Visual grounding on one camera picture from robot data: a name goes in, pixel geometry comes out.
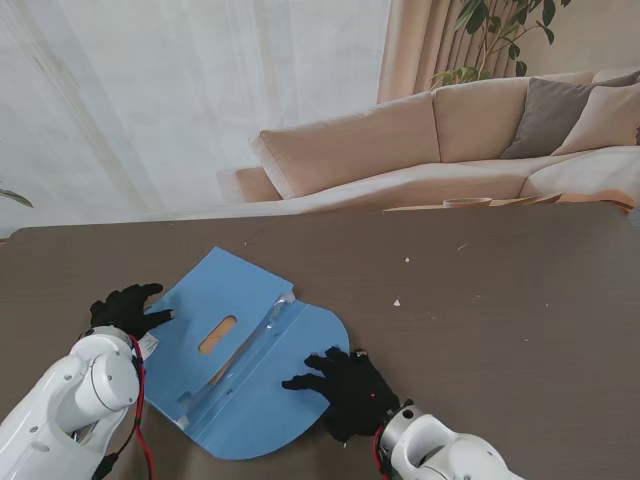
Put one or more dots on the wooden coffee table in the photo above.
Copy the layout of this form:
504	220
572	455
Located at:
520	201

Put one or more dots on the beige cushion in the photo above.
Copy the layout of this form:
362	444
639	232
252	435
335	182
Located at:
605	120

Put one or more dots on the blue file folder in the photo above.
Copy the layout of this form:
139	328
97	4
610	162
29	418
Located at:
280	410

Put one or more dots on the tall green leafy plant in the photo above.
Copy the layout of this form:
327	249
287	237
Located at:
492	25

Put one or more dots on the brown paper envelope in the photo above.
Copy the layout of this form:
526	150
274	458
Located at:
220	335

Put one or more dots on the small green plant leaves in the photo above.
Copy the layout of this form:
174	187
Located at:
17	197

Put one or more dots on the beige sofa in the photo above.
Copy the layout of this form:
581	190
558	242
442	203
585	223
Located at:
350	145

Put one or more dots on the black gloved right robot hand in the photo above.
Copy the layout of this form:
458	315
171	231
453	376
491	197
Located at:
355	395

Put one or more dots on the beige pleated curtain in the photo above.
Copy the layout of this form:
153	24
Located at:
415	50

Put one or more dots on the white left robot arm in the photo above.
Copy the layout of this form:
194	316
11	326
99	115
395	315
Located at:
75	395

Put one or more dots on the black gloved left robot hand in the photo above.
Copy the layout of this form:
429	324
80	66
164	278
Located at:
125	310

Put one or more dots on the grey cushion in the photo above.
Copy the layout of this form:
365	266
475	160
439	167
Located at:
545	120

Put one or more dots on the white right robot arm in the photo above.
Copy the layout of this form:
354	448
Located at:
435	450

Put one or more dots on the round wooden tray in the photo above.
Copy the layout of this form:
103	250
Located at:
467	202

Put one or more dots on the white sheer curtain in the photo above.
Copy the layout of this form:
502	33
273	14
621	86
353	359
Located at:
200	100

